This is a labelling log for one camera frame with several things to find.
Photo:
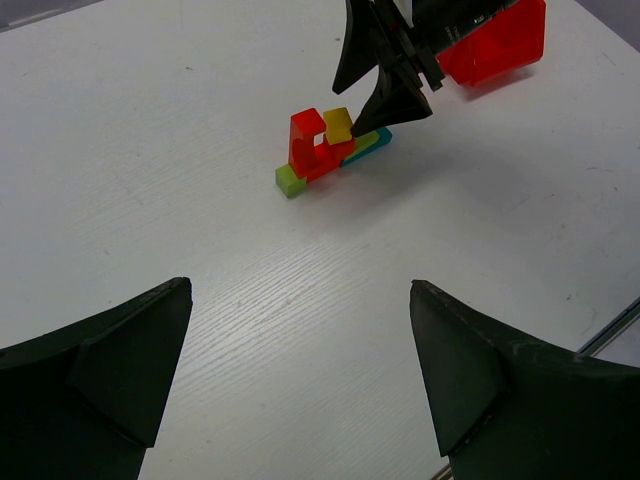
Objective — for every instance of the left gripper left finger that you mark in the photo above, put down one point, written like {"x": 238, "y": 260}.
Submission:
{"x": 86, "y": 401}

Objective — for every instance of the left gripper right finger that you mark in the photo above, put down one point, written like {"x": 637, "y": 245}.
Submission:
{"x": 507, "y": 405}

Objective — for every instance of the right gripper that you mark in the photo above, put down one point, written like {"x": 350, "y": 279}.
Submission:
{"x": 431, "y": 28}

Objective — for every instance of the teal long block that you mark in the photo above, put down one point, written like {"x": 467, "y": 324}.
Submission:
{"x": 385, "y": 138}

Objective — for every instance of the yellow cube block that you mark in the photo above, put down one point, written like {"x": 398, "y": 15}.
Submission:
{"x": 338, "y": 126}

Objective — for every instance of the green rectangular block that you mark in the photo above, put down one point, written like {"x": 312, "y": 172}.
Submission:
{"x": 362, "y": 143}

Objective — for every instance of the orange rectangular block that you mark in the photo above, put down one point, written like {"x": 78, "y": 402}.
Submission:
{"x": 326, "y": 163}

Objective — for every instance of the red arch block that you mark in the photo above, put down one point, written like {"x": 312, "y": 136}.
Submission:
{"x": 304, "y": 127}

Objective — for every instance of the red plastic bin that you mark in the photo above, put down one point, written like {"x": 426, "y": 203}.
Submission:
{"x": 513, "y": 39}

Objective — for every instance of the green cube block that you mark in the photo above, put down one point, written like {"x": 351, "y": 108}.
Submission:
{"x": 288, "y": 182}

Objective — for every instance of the small red cube block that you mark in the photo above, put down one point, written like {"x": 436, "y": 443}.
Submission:
{"x": 336, "y": 153}

